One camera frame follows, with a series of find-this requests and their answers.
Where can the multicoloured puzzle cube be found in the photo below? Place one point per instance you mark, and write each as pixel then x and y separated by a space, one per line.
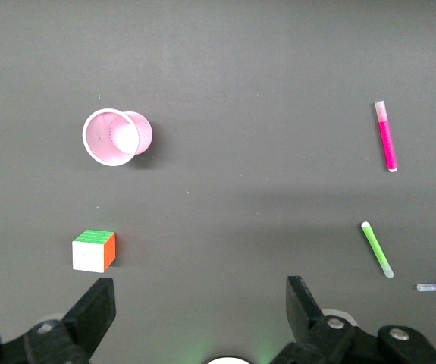
pixel 88 258

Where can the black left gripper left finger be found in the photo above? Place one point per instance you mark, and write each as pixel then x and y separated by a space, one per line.
pixel 88 314

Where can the green marker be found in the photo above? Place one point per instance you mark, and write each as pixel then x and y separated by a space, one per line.
pixel 376 248

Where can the pink marker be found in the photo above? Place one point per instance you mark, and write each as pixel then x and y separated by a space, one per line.
pixel 387 144

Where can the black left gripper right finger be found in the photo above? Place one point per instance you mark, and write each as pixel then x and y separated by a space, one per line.
pixel 308 322

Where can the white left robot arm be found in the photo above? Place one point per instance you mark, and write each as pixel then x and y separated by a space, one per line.
pixel 228 361

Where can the pink plastic cup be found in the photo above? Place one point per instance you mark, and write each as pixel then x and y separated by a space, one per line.
pixel 107 149

